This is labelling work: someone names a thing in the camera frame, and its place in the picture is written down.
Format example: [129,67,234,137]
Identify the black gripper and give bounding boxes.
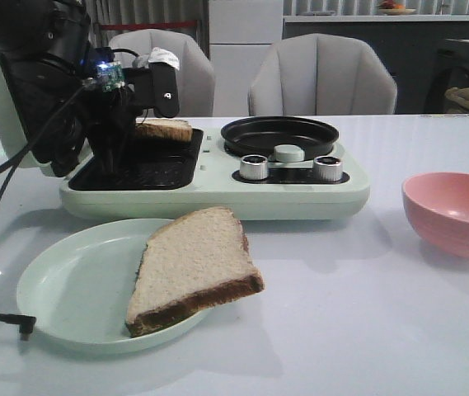
[83,47,180,174]

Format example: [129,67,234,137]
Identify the bread slice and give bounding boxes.
[125,207,265,337]
[134,118,193,143]

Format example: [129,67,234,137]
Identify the green breakfast maker lid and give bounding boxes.
[0,53,56,158]

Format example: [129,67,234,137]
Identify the pink bowl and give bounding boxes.
[401,172,469,258]

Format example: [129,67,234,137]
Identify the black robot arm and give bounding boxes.
[0,1,179,177]

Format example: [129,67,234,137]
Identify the green breakfast maker base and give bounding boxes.
[60,130,369,220]

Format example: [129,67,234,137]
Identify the left grey upholstered chair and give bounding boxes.
[109,29,215,117]

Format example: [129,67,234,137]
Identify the grey upholstered chair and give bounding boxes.
[247,34,397,116]
[109,29,215,117]

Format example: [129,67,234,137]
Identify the small green circuit board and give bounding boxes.
[96,61,126,92]

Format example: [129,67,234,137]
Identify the red barrier belt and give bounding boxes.
[98,20,199,31]

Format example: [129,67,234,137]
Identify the black round frying pan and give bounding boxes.
[221,116,339,160]

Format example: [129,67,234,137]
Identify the left silver control knob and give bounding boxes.
[239,154,269,181]

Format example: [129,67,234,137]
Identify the silver control knob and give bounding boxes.
[239,154,269,181]
[312,156,344,182]

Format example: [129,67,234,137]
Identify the right grey upholstered chair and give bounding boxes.
[247,34,397,116]

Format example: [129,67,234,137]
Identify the right silver control knob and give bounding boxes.
[312,156,344,182]

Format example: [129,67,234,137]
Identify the light green round plate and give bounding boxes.
[16,219,209,355]

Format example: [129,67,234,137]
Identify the fruit plate on counter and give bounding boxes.
[377,0,415,16]

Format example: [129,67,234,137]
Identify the green round pan handle knob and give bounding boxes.
[274,144,305,163]

